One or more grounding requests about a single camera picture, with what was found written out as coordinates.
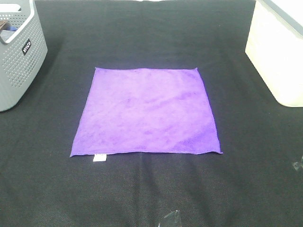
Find purple microfiber towel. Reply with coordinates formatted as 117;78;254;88
71;68;221;156

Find white towel care label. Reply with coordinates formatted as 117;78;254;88
93;154;107;162

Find white plastic storage box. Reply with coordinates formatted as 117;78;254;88
245;0;303;107

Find grey perforated plastic basket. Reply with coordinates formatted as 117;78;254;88
0;0;47;111

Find clear tape piece right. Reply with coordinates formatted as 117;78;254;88
292;157;303;171

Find cloths inside grey basket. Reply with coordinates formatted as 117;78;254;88
0;20;17;41

